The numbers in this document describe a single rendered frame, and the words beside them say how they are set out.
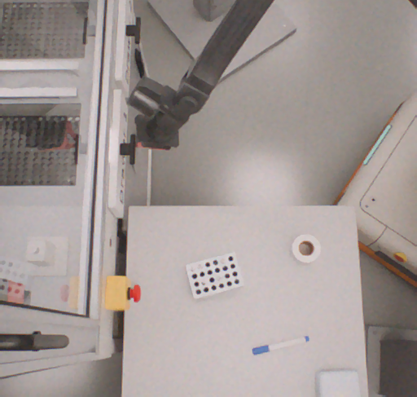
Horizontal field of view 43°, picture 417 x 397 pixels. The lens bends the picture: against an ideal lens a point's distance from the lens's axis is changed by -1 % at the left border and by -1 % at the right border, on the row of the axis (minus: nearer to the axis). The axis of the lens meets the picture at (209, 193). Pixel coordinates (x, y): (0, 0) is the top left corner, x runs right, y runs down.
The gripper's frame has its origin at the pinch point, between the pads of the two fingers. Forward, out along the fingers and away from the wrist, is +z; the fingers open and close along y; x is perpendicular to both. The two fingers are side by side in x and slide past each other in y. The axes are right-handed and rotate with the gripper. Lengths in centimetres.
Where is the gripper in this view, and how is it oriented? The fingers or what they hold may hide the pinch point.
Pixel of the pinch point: (143, 143)
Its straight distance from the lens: 129.4
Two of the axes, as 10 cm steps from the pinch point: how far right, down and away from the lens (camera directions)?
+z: -4.7, 2.6, 8.4
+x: 0.5, 9.6, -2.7
